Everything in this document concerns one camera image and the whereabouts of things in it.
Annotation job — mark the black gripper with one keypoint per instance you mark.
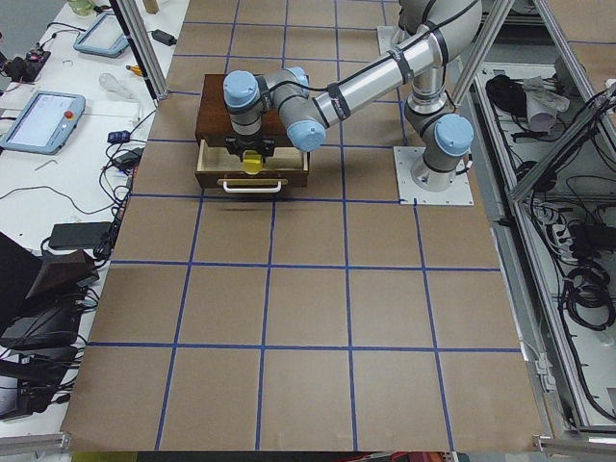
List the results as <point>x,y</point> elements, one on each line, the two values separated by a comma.
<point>239,148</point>

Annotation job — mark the yellow cube block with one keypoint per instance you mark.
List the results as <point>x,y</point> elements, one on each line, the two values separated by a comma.
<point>253,162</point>

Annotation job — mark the wooden drawer with white handle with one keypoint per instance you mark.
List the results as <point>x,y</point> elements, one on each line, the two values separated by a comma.
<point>216,168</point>

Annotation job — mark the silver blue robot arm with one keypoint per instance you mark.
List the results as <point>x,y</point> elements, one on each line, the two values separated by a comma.
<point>437,32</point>

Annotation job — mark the dark wooden drawer box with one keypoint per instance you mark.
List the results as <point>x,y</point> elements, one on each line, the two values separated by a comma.
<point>213,123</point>

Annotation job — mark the small blue usb device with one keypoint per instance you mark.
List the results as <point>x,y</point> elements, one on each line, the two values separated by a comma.
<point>118,137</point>

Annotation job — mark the black power adapter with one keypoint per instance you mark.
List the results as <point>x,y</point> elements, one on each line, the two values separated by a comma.
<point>163,37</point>

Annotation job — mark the blue teach pendant far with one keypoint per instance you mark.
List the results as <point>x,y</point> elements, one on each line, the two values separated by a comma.
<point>104,37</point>

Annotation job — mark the blue teach pendant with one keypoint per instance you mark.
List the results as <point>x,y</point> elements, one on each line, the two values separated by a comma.
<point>45,124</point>
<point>104,37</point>

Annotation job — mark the black laptop charger brick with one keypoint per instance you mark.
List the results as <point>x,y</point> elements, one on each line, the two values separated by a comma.
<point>78,235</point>

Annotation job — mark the blue teach pendant near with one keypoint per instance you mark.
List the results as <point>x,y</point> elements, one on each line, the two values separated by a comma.
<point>45,124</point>

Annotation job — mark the black monitor stand equipment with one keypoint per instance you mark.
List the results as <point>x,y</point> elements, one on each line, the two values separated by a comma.
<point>43,299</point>

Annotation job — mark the aluminium frame post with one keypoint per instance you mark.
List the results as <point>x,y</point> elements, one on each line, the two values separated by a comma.
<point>133,28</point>

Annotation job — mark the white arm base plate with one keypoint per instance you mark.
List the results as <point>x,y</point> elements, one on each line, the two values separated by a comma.
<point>390,38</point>
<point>418,185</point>

